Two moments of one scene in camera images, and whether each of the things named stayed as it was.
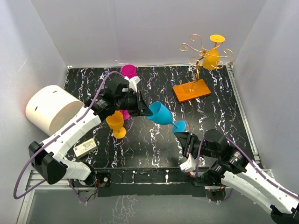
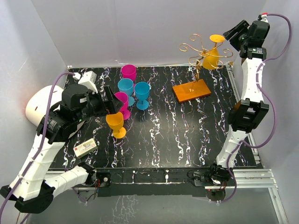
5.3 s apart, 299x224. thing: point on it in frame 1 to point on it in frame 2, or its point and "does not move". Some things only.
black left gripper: [144, 109] to [115, 103]
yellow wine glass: [116, 122] does not move
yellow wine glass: [211, 61] does not move
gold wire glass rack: [199, 87] does not move
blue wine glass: [161, 115] to [142, 90]
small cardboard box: [85, 148] does not move
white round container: [50, 107] does not move
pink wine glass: [129, 70] does not move
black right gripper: [184, 138] to [241, 28]
